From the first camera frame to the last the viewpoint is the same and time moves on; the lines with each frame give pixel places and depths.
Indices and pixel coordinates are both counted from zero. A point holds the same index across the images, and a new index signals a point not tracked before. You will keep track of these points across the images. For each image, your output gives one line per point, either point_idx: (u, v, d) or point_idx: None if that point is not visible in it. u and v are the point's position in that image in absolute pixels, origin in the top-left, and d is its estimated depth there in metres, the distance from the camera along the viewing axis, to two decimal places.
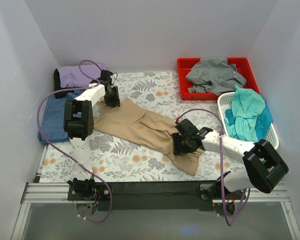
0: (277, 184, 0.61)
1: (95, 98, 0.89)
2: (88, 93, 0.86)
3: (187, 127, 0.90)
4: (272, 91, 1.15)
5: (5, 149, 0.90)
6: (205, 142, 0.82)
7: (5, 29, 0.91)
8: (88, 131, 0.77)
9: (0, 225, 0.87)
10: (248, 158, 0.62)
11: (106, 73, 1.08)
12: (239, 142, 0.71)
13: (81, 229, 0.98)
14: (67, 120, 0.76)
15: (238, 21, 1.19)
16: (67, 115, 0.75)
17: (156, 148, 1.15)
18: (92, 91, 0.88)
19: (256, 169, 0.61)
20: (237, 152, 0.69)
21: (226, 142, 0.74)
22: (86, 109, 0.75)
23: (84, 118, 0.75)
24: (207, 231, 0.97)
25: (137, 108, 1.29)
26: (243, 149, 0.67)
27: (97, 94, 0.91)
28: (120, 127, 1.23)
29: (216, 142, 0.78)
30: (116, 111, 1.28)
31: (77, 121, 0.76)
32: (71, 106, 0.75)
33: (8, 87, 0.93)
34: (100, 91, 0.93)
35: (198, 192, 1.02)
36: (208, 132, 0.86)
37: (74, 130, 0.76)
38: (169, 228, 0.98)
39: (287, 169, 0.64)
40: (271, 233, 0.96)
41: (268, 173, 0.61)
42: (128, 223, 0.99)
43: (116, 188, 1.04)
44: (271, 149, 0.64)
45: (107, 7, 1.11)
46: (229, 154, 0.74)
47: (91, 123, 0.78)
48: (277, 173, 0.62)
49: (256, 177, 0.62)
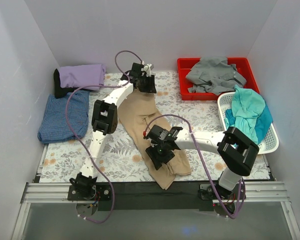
0: (253, 164, 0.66)
1: (122, 98, 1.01)
2: (115, 94, 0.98)
3: (158, 132, 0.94)
4: (272, 91, 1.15)
5: (5, 149, 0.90)
6: (179, 142, 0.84)
7: (4, 30, 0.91)
8: (110, 129, 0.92)
9: (0, 225, 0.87)
10: (223, 150, 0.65)
11: (137, 67, 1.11)
12: (209, 134, 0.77)
13: (81, 229, 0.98)
14: (95, 119, 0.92)
15: (238, 21, 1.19)
16: (96, 114, 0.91)
17: (141, 151, 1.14)
18: (120, 92, 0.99)
19: (232, 157, 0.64)
20: (212, 145, 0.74)
21: (198, 136, 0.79)
22: (111, 112, 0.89)
23: (109, 119, 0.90)
24: (207, 231, 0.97)
25: (153, 106, 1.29)
26: (216, 141, 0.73)
27: (124, 93, 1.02)
28: (130, 117, 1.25)
29: (189, 139, 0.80)
30: (139, 103, 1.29)
31: (103, 121, 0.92)
32: (99, 107, 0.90)
33: (8, 88, 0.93)
34: (127, 91, 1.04)
35: (198, 192, 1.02)
36: (179, 131, 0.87)
37: (100, 127, 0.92)
38: (169, 228, 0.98)
39: (257, 147, 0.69)
40: (271, 233, 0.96)
41: (243, 157, 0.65)
42: (128, 223, 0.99)
43: (117, 188, 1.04)
44: (240, 134, 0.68)
45: (107, 8, 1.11)
46: (204, 148, 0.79)
47: (114, 123, 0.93)
48: (251, 155, 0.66)
49: (234, 164, 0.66)
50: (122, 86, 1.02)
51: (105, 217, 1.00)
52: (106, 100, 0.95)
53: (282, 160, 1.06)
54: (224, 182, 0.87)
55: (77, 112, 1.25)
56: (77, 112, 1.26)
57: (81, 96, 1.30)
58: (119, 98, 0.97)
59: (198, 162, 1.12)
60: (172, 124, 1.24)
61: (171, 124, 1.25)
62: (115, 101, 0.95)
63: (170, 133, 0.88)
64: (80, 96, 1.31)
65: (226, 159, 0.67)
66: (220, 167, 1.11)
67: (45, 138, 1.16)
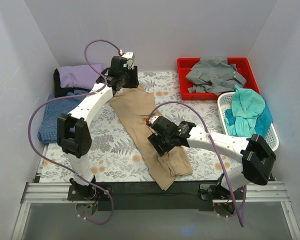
0: (270, 174, 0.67)
1: (97, 106, 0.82)
2: (86, 104, 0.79)
3: (165, 125, 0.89)
4: (272, 91, 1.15)
5: (5, 149, 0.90)
6: (191, 140, 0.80)
7: (4, 30, 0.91)
8: (82, 149, 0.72)
9: (0, 225, 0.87)
10: (248, 159, 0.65)
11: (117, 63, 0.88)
12: (230, 139, 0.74)
13: (81, 229, 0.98)
14: (61, 137, 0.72)
15: (238, 21, 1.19)
16: (61, 132, 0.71)
17: (142, 151, 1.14)
18: (93, 101, 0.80)
19: (255, 167, 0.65)
20: (233, 151, 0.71)
21: (217, 139, 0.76)
22: (79, 131, 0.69)
23: (77, 137, 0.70)
24: (207, 231, 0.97)
25: (154, 106, 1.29)
26: (239, 148, 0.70)
27: (100, 101, 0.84)
28: (129, 115, 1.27)
29: (205, 140, 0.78)
30: (136, 101, 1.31)
31: (71, 139, 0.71)
32: (64, 122, 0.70)
33: (8, 87, 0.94)
34: (104, 97, 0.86)
35: (198, 192, 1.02)
36: (191, 127, 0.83)
37: (67, 147, 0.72)
38: (169, 228, 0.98)
39: (275, 156, 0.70)
40: (271, 233, 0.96)
41: (264, 167, 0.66)
42: (128, 223, 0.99)
43: (116, 188, 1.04)
44: (263, 143, 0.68)
45: (107, 8, 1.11)
46: (223, 152, 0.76)
47: (86, 140, 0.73)
48: (269, 165, 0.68)
49: (254, 173, 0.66)
50: (97, 93, 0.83)
51: (105, 216, 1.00)
52: (73, 113, 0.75)
53: (282, 160, 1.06)
54: None
55: None
56: None
57: (81, 96, 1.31)
58: (91, 109, 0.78)
59: (197, 162, 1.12)
60: None
61: None
62: (87, 113, 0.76)
63: (181, 128, 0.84)
64: (80, 96, 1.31)
65: (246, 167, 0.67)
66: (220, 167, 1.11)
67: (45, 138, 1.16)
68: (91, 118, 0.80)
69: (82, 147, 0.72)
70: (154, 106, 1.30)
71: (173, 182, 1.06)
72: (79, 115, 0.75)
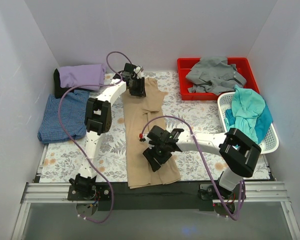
0: (255, 165, 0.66)
1: (115, 96, 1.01)
2: (108, 91, 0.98)
3: (159, 133, 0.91)
4: (272, 90, 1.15)
5: (5, 149, 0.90)
6: (180, 144, 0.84)
7: (4, 30, 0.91)
8: (105, 128, 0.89)
9: (0, 225, 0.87)
10: (226, 151, 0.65)
11: (130, 66, 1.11)
12: (211, 136, 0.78)
13: (81, 229, 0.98)
14: (88, 117, 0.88)
15: (238, 21, 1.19)
16: (89, 113, 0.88)
17: (136, 150, 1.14)
18: (113, 90, 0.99)
19: (235, 159, 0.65)
20: (213, 147, 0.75)
21: (200, 138, 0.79)
22: (105, 110, 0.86)
23: (103, 117, 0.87)
24: (207, 231, 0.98)
25: (157, 106, 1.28)
26: (218, 142, 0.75)
27: (118, 91, 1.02)
28: (130, 110, 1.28)
29: (190, 141, 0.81)
30: (139, 101, 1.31)
31: (97, 120, 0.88)
32: (92, 104, 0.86)
33: (9, 87, 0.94)
34: (120, 89, 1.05)
35: (198, 192, 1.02)
36: (180, 132, 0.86)
37: (92, 125, 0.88)
38: (169, 228, 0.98)
39: (259, 147, 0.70)
40: (270, 234, 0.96)
41: (245, 158, 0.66)
42: (128, 223, 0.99)
43: (117, 188, 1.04)
44: (241, 135, 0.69)
45: (107, 8, 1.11)
46: (206, 149, 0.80)
47: (108, 122, 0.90)
48: (252, 157, 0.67)
49: (237, 166, 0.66)
50: (115, 85, 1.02)
51: (105, 217, 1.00)
52: (99, 98, 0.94)
53: (282, 160, 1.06)
54: (224, 182, 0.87)
55: (77, 112, 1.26)
56: (77, 112, 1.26)
57: (81, 96, 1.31)
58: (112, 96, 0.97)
59: (197, 162, 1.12)
60: (172, 124, 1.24)
61: (171, 124, 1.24)
62: (109, 98, 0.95)
63: (172, 135, 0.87)
64: (80, 96, 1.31)
65: (228, 161, 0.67)
66: (220, 167, 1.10)
67: (45, 138, 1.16)
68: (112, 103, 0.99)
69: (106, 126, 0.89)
70: (159, 105, 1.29)
71: (175, 182, 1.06)
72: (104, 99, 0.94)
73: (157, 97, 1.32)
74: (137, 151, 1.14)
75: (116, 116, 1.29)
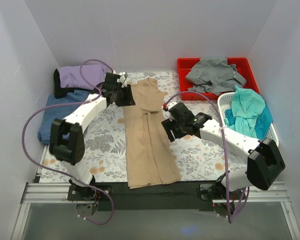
0: (274, 181, 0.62)
1: (91, 115, 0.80)
2: (81, 110, 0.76)
3: (182, 112, 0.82)
4: (272, 90, 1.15)
5: (4, 149, 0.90)
6: (204, 131, 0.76)
7: (4, 30, 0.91)
8: (75, 157, 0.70)
9: (0, 225, 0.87)
10: (253, 158, 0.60)
11: (112, 77, 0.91)
12: (241, 137, 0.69)
13: (81, 229, 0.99)
14: (53, 144, 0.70)
15: (238, 21, 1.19)
16: (54, 138, 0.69)
17: (136, 149, 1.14)
18: (88, 108, 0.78)
19: (259, 168, 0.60)
20: (242, 149, 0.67)
21: (229, 135, 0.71)
22: (73, 135, 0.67)
23: (71, 144, 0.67)
24: (207, 231, 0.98)
25: (157, 106, 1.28)
26: (248, 146, 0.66)
27: (95, 109, 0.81)
28: (130, 109, 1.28)
29: (217, 134, 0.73)
30: (140, 101, 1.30)
31: (64, 146, 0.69)
32: (58, 128, 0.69)
33: (8, 87, 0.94)
34: (99, 106, 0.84)
35: (198, 192, 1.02)
36: (207, 119, 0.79)
37: (59, 154, 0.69)
38: (169, 228, 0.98)
39: (283, 165, 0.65)
40: (271, 233, 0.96)
41: (268, 171, 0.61)
42: (128, 223, 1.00)
43: (116, 188, 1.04)
44: (274, 148, 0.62)
45: (107, 8, 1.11)
46: (232, 149, 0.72)
47: (79, 149, 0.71)
48: (275, 172, 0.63)
49: (257, 175, 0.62)
50: (92, 101, 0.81)
51: (106, 218, 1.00)
52: (68, 119, 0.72)
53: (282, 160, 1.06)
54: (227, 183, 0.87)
55: None
56: None
57: (81, 96, 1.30)
58: (86, 115, 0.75)
59: (198, 162, 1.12)
60: None
61: None
62: (82, 119, 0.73)
63: (197, 118, 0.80)
64: (80, 96, 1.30)
65: (250, 168, 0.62)
66: (220, 167, 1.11)
67: (45, 138, 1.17)
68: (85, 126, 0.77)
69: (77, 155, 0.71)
70: (160, 104, 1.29)
71: (175, 181, 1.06)
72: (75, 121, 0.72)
73: (157, 97, 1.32)
74: (137, 151, 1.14)
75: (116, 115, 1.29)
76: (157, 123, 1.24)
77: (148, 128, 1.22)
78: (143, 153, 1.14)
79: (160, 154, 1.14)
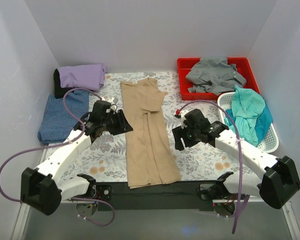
0: (288, 201, 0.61)
1: (69, 158, 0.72)
2: (57, 156, 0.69)
3: (199, 118, 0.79)
4: (272, 91, 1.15)
5: (5, 149, 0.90)
6: (219, 141, 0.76)
7: (4, 30, 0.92)
8: (50, 208, 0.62)
9: (0, 225, 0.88)
10: (268, 175, 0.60)
11: (99, 107, 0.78)
12: (259, 152, 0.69)
13: (81, 229, 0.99)
14: (24, 195, 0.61)
15: (238, 22, 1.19)
16: (25, 188, 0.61)
17: (136, 149, 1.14)
18: (66, 152, 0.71)
19: (274, 186, 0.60)
20: (257, 165, 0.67)
21: (245, 148, 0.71)
22: (45, 189, 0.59)
23: (43, 196, 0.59)
24: (207, 231, 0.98)
25: (157, 106, 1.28)
26: (264, 163, 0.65)
27: (75, 151, 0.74)
28: (130, 109, 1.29)
29: (233, 146, 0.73)
30: (140, 101, 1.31)
31: (37, 197, 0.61)
32: (30, 177, 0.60)
33: (8, 87, 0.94)
34: (80, 146, 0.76)
35: (198, 192, 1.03)
36: (223, 129, 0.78)
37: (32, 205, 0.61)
38: (169, 228, 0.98)
39: None
40: (271, 233, 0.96)
41: (283, 190, 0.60)
42: (128, 223, 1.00)
43: (117, 188, 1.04)
44: (292, 168, 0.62)
45: (107, 8, 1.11)
46: (248, 163, 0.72)
47: (54, 200, 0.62)
48: (290, 192, 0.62)
49: (270, 193, 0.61)
50: (71, 141, 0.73)
51: (108, 220, 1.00)
52: (41, 168, 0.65)
53: None
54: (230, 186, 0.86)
55: (77, 112, 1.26)
56: (77, 112, 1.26)
57: (81, 96, 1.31)
58: (62, 162, 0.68)
59: (198, 162, 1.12)
60: (172, 124, 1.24)
61: (171, 124, 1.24)
62: (57, 168, 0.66)
63: (213, 127, 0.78)
64: (80, 96, 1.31)
65: (265, 185, 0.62)
66: (220, 167, 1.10)
67: (45, 138, 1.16)
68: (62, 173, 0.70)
69: (53, 205, 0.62)
70: (160, 104, 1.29)
71: (175, 181, 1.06)
72: (48, 172, 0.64)
73: (157, 97, 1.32)
74: (137, 151, 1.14)
75: None
76: (157, 123, 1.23)
77: (148, 128, 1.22)
78: (143, 153, 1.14)
79: (160, 154, 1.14)
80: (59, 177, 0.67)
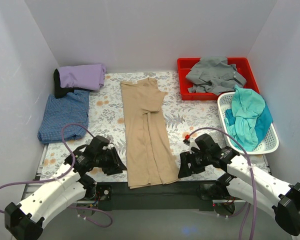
0: None
1: (55, 195, 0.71)
2: (41, 193, 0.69)
3: (209, 144, 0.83)
4: (272, 91, 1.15)
5: (5, 149, 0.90)
6: (231, 168, 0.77)
7: (4, 30, 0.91)
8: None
9: (0, 225, 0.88)
10: (283, 204, 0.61)
11: (97, 143, 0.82)
12: (271, 179, 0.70)
13: (83, 229, 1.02)
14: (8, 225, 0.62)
15: (238, 22, 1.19)
16: (7, 220, 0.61)
17: (136, 149, 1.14)
18: (49, 190, 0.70)
19: (290, 215, 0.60)
20: (271, 192, 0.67)
21: (257, 175, 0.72)
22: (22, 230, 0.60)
23: (21, 234, 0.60)
24: (207, 231, 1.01)
25: (157, 106, 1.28)
26: (278, 191, 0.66)
27: (61, 188, 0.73)
28: (130, 110, 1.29)
29: (245, 172, 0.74)
30: (140, 101, 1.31)
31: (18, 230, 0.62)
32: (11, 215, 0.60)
33: (8, 87, 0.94)
34: (68, 181, 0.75)
35: (198, 192, 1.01)
36: (234, 155, 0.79)
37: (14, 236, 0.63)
38: (169, 228, 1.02)
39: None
40: (269, 233, 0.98)
41: (299, 218, 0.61)
42: (129, 223, 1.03)
43: (116, 188, 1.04)
44: None
45: (107, 8, 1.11)
46: (260, 189, 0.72)
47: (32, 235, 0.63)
48: None
49: (287, 221, 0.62)
50: (58, 180, 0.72)
51: (109, 221, 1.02)
52: (24, 204, 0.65)
53: (281, 160, 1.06)
54: (234, 192, 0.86)
55: (77, 112, 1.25)
56: (77, 112, 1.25)
57: (81, 96, 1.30)
58: (44, 200, 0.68)
59: None
60: (172, 124, 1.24)
61: (171, 124, 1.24)
62: (38, 207, 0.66)
63: (224, 152, 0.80)
64: (80, 96, 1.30)
65: (280, 212, 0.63)
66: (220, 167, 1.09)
67: (45, 138, 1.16)
68: (45, 208, 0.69)
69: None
70: (159, 104, 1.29)
71: (175, 181, 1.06)
72: (28, 210, 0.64)
73: (157, 97, 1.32)
74: (137, 151, 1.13)
75: (116, 114, 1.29)
76: (157, 123, 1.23)
77: (148, 128, 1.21)
78: (143, 153, 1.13)
79: (160, 154, 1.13)
80: (40, 214, 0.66)
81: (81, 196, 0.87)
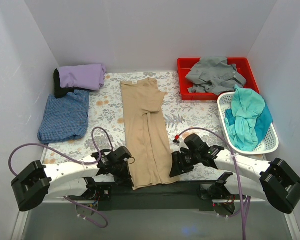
0: (296, 203, 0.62)
1: (71, 176, 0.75)
2: (65, 167, 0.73)
3: (198, 144, 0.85)
4: (272, 91, 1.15)
5: (4, 149, 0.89)
6: (217, 161, 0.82)
7: (4, 30, 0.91)
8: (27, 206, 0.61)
9: (0, 224, 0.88)
10: (266, 181, 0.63)
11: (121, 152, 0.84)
12: (253, 162, 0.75)
13: (82, 229, 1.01)
14: (19, 179, 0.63)
15: (238, 21, 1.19)
16: (26, 174, 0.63)
17: (136, 149, 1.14)
18: (71, 169, 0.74)
19: (275, 191, 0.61)
20: (253, 173, 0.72)
21: (241, 162, 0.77)
22: (36, 187, 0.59)
23: (31, 191, 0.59)
24: (207, 231, 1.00)
25: (157, 106, 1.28)
26: (259, 169, 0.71)
27: (78, 174, 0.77)
28: (130, 110, 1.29)
29: (229, 162, 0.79)
30: (140, 101, 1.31)
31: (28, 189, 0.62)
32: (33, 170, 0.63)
33: (8, 87, 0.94)
34: (87, 172, 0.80)
35: (198, 191, 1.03)
36: (220, 150, 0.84)
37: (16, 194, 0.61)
38: (169, 228, 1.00)
39: None
40: (270, 233, 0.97)
41: (287, 193, 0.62)
42: (128, 224, 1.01)
43: (116, 188, 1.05)
44: (287, 168, 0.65)
45: (107, 8, 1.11)
46: (245, 174, 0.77)
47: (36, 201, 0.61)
48: (295, 193, 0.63)
49: (276, 199, 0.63)
50: (83, 164, 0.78)
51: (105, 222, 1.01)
52: (47, 168, 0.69)
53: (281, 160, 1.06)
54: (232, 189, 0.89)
55: (77, 112, 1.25)
56: (77, 112, 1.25)
57: (81, 96, 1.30)
58: (65, 174, 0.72)
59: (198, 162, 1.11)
60: (172, 124, 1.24)
61: (171, 124, 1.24)
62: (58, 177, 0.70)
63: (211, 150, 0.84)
64: (80, 96, 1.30)
65: (268, 192, 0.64)
66: None
67: (45, 138, 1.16)
68: (59, 183, 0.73)
69: (28, 206, 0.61)
70: (159, 104, 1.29)
71: (175, 182, 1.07)
72: (50, 174, 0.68)
73: (157, 98, 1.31)
74: (137, 151, 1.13)
75: (116, 114, 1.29)
76: (156, 123, 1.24)
77: (148, 128, 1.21)
78: (143, 153, 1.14)
79: (160, 154, 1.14)
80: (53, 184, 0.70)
81: (79, 193, 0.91)
